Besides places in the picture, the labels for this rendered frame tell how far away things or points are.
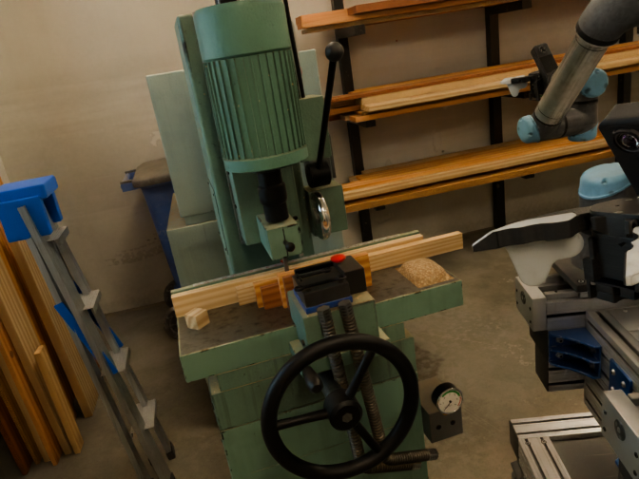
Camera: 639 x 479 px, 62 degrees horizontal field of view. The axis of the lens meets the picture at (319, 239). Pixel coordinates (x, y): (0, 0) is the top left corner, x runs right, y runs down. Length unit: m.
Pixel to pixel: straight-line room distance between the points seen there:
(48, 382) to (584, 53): 2.11
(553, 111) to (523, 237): 1.04
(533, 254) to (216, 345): 0.71
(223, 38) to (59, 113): 2.50
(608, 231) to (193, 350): 0.79
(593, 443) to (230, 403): 1.13
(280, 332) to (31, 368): 1.48
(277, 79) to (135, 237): 2.60
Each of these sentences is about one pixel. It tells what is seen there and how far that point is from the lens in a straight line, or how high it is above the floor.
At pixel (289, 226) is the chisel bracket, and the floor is 1.07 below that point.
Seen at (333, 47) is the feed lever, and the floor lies 1.40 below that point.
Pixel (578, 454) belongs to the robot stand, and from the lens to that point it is 1.81.
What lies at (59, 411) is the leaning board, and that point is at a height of 0.22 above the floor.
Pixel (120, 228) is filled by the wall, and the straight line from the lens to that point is 3.54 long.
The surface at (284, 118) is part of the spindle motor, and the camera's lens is 1.05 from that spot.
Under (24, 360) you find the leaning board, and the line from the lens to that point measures 2.38.
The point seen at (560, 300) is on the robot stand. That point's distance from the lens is 1.41.
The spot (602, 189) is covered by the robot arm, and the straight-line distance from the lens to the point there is 1.36.
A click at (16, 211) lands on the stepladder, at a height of 1.10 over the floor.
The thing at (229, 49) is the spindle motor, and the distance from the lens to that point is 1.03.
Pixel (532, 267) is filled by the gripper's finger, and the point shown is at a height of 1.19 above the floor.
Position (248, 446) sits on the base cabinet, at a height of 0.66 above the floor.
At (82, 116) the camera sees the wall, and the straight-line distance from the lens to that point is 3.45.
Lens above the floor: 1.40
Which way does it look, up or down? 19 degrees down
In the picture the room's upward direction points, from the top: 9 degrees counter-clockwise
